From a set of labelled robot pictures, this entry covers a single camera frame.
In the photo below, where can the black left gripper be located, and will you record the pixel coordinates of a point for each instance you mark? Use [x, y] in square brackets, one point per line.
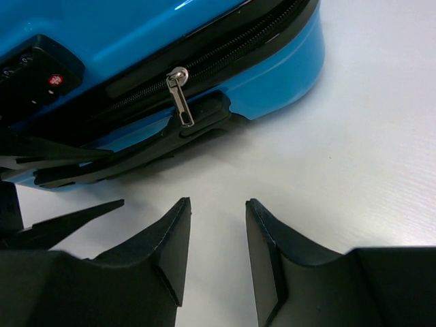
[46, 234]

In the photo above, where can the blue suitcase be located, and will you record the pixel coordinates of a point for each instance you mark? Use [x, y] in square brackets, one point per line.
[91, 90]

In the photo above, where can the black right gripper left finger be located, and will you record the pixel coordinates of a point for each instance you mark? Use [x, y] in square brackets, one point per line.
[139, 282]

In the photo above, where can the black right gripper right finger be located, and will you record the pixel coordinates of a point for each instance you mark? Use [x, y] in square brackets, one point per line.
[298, 282]

